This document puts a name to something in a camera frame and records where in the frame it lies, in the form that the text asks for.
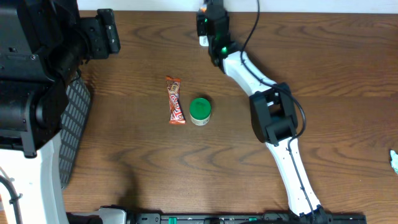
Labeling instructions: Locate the green lid jar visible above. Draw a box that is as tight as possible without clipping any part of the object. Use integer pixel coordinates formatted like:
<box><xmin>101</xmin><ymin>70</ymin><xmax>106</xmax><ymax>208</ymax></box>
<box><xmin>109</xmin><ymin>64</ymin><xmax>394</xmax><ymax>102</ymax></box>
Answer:
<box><xmin>189</xmin><ymin>98</ymin><xmax>211</xmax><ymax>126</ymax></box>

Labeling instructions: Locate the red Top chocolate bar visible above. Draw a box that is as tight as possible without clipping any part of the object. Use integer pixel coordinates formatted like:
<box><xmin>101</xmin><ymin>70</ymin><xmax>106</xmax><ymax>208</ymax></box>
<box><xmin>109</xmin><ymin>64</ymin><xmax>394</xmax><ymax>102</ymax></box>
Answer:
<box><xmin>166</xmin><ymin>77</ymin><xmax>186</xmax><ymax>124</ymax></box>

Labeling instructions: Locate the teal wet wipes pack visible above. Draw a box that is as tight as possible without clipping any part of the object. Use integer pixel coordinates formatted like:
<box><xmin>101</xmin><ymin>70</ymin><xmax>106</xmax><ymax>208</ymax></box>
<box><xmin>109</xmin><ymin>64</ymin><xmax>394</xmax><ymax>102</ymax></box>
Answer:
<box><xmin>390</xmin><ymin>150</ymin><xmax>398</xmax><ymax>174</ymax></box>

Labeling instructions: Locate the orange tissue pack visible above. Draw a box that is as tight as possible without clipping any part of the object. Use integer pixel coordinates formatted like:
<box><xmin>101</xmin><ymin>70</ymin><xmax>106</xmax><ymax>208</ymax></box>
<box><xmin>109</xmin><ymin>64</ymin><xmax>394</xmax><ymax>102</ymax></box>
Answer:
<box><xmin>200</xmin><ymin>4</ymin><xmax>207</xmax><ymax>12</ymax></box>

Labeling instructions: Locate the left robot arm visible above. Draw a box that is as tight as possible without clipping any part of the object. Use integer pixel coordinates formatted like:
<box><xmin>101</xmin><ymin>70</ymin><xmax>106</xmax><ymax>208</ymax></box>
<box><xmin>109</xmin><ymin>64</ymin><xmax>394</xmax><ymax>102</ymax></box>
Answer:
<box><xmin>1</xmin><ymin>0</ymin><xmax>134</xmax><ymax>223</ymax></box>

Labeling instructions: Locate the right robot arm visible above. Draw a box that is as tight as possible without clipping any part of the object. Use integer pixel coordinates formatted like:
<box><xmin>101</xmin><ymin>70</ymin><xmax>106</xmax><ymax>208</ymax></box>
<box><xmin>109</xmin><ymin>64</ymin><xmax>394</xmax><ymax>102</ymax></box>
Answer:
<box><xmin>197</xmin><ymin>1</ymin><xmax>331</xmax><ymax>223</ymax></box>

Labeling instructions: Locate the grey plastic basket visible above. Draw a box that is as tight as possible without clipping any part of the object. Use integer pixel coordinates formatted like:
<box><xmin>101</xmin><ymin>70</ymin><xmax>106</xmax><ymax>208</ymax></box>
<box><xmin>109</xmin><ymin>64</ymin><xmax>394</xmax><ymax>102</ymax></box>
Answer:
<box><xmin>59</xmin><ymin>78</ymin><xmax>91</xmax><ymax>189</ymax></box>

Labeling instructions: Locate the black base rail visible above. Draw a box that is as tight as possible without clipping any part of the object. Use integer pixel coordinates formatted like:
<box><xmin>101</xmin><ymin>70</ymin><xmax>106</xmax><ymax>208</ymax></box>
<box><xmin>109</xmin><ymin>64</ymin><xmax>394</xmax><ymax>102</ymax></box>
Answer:
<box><xmin>67</xmin><ymin>212</ymin><xmax>368</xmax><ymax>224</ymax></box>

